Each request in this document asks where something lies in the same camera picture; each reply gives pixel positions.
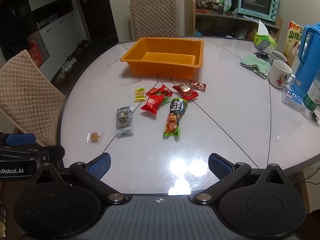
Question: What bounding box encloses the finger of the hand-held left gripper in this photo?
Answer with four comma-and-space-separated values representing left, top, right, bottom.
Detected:
0, 132, 37, 147
0, 145, 65, 161

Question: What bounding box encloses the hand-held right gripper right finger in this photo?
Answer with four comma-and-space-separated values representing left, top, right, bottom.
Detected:
192, 152, 292, 205

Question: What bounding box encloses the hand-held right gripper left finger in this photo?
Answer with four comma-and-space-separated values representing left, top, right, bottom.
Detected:
30, 152, 127, 205

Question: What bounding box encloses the clear brown candy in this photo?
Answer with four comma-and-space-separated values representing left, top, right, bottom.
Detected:
87, 131, 105, 144

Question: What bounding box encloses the grey snack packet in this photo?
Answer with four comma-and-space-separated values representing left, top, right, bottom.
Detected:
115, 106, 134, 138

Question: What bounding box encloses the long green snack packet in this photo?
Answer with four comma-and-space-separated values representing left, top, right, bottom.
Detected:
163, 98, 188, 138

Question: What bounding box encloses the large red candy packet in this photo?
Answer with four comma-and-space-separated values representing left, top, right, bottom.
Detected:
140, 95, 166, 115

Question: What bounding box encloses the red gold-emblem snack packet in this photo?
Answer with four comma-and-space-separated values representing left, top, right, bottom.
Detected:
172, 82, 199, 101

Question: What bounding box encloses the yellow candy packet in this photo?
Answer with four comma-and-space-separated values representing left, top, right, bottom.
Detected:
135, 87, 146, 102

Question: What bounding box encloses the dark red candy packet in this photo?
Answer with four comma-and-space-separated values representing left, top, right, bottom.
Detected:
190, 80, 207, 91

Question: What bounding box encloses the small red candy packet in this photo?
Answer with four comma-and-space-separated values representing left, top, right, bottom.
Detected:
146, 86, 162, 96
160, 84, 174, 97

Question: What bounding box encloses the orange plastic tray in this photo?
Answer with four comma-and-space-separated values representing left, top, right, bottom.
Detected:
120, 37, 205, 79

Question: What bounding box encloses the beige quilted chair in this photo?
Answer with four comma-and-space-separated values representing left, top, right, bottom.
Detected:
0, 49, 66, 147
128, 0, 181, 41

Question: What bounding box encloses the red gift bag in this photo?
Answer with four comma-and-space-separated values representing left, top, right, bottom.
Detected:
27, 40, 51, 67

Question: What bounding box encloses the white tea set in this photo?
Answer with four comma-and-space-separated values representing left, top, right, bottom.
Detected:
60, 55, 78, 79

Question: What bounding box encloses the clear plastic water bottle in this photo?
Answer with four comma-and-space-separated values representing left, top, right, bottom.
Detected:
281, 87, 311, 117

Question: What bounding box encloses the green cloth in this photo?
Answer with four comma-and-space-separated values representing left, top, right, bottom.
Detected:
240, 54, 272, 81

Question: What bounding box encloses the white cartoon mug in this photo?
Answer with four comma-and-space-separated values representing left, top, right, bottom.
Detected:
268, 60, 296, 89

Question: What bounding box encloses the white cabinet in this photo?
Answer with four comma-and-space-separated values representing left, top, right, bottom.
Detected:
37, 10, 83, 81

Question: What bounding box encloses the green label bottle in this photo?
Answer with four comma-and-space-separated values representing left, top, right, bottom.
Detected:
303, 68, 320, 113

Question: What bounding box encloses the patterned mug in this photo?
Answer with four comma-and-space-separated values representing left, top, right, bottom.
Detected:
268, 50, 288, 67

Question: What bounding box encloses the grey phone stand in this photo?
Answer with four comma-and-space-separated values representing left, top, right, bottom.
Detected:
255, 40, 271, 58

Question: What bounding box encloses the green tissue box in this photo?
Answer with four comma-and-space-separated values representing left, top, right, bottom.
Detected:
253, 20, 278, 51

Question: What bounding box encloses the blue electric kettle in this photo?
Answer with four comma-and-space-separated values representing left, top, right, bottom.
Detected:
293, 21, 320, 98

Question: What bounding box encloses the yellow green snack box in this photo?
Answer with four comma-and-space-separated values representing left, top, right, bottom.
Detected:
285, 20, 304, 67

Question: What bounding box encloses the wooden shelf unit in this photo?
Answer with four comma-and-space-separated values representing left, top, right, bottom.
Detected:
184, 0, 283, 42

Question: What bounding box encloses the small glass jar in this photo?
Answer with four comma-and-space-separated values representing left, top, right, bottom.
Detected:
212, 1, 224, 14

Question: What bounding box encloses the teal toaster oven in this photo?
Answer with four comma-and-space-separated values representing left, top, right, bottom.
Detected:
237, 0, 279, 22

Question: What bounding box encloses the black cable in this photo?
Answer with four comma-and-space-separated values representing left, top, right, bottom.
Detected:
294, 172, 320, 188

